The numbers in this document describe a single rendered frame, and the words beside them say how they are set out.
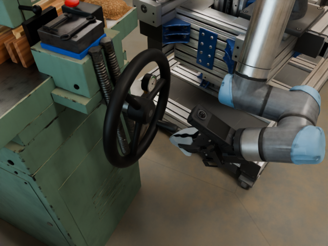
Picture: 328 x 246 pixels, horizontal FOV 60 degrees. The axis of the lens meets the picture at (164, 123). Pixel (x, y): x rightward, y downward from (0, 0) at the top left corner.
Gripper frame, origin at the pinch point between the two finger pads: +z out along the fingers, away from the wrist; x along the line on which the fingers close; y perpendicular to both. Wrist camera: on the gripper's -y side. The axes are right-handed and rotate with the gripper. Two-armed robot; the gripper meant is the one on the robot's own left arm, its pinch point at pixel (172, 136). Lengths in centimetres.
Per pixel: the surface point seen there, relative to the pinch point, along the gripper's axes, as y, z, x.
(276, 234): 83, -2, 19
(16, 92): -31.4, 12.7, -17.7
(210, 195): 67, 27, 23
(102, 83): -23.7, 1.9, -6.9
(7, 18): -43.0, 17.2, -6.3
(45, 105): -25.5, 12.8, -14.9
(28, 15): -41.4, 17.3, -1.7
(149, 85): -4.4, 18.1, 19.4
